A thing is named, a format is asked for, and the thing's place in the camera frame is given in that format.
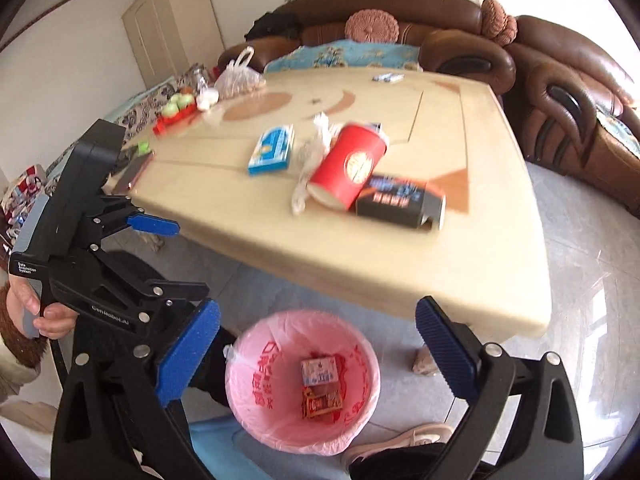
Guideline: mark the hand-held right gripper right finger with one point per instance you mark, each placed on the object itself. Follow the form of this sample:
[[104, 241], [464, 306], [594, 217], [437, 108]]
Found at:
[[445, 350]]

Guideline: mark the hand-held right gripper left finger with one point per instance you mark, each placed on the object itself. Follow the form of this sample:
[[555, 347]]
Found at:
[[187, 355]]

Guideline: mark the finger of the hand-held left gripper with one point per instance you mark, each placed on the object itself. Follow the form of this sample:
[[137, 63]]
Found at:
[[172, 290], [152, 225]]

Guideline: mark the blue cardboard box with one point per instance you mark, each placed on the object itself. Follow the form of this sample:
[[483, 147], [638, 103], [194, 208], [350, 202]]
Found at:
[[270, 150]]

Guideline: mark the dark printed box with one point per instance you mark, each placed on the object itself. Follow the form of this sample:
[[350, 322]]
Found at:
[[395, 200]]

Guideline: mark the white plastic wrapper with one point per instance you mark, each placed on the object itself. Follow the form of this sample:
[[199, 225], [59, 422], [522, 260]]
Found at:
[[307, 152]]

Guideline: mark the red paper cup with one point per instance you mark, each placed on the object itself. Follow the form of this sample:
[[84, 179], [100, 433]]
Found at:
[[345, 165]]

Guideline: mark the person's left forearm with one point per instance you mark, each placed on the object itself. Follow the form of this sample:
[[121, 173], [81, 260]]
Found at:
[[15, 365]]

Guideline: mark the person's left hand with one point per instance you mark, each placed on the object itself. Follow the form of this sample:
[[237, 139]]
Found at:
[[52, 322]]

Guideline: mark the person's black trousers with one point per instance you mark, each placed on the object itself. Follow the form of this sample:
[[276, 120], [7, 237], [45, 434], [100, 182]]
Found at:
[[212, 365]]

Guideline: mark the red white printed bag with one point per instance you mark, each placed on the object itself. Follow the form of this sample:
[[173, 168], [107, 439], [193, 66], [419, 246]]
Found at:
[[25, 190]]

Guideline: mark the pink-edged phone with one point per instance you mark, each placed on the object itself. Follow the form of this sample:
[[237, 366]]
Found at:
[[132, 172]]

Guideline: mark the small green object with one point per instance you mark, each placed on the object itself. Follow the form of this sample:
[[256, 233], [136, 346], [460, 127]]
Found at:
[[143, 148]]

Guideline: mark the light blue cloth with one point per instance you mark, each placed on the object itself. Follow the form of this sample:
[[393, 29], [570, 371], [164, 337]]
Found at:
[[220, 450]]

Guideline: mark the person's pink shoe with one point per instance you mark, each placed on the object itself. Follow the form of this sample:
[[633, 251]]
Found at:
[[400, 440]]

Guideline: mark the grey floral blanket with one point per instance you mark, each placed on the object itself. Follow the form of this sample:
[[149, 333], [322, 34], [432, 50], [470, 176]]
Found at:
[[145, 107]]

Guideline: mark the red tray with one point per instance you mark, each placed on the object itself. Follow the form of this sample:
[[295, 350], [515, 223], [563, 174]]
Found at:
[[175, 121]]

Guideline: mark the green apple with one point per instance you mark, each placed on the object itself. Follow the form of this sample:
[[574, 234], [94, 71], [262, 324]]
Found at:
[[184, 101], [171, 109]]

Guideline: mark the small white carton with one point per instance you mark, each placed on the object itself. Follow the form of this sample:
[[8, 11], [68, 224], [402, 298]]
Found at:
[[319, 370]]

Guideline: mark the red snack packet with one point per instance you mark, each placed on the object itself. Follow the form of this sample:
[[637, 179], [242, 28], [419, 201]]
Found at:
[[322, 404]]

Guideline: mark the white crumpled bag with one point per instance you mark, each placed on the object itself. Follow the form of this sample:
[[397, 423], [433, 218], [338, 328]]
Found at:
[[207, 99]]

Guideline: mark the orange fruit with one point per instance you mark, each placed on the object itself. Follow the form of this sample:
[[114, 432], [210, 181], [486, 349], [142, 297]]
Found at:
[[186, 91]]

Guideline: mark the glass jar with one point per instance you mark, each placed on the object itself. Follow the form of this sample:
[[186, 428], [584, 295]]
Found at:
[[201, 77]]

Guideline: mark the clear plastic bag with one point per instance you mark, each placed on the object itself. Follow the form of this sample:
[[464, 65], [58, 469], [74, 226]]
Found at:
[[237, 80]]

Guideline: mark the cream wooden cabinet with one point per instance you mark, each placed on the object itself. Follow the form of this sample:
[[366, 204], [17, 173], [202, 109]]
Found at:
[[170, 25]]

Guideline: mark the blue floral cushion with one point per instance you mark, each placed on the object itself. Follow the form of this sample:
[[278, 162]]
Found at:
[[350, 52]]

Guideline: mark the small silver sachet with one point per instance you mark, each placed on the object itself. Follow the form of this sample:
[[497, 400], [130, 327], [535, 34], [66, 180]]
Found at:
[[380, 78], [396, 77]]

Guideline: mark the blue printed seat cover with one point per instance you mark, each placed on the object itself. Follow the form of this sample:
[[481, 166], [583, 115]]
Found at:
[[620, 130]]

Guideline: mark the pink knitted round cushion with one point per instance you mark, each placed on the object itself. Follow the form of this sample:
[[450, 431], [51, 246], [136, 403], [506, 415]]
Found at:
[[372, 26], [497, 20]]

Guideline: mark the brown leather armchair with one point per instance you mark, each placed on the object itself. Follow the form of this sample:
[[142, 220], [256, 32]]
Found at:
[[575, 60]]

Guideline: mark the brown leather sofa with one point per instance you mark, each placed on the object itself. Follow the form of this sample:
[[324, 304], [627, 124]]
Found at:
[[430, 15]]

